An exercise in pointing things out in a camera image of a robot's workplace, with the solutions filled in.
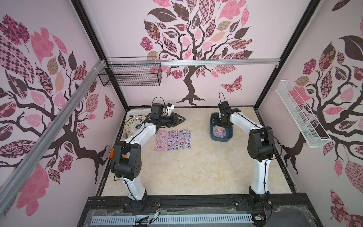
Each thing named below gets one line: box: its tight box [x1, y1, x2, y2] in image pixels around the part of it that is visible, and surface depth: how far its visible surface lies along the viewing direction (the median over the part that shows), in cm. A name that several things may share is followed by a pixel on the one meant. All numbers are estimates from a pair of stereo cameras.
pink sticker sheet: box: [154, 130, 168, 151], surface depth 101 cm
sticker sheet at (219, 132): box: [212, 125, 227, 139], surface depth 106 cm
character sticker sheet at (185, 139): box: [179, 129, 192, 150], surface depth 102 cm
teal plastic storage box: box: [209, 112, 234, 142], surface depth 105 cm
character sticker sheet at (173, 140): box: [167, 130, 180, 151], surface depth 102 cm
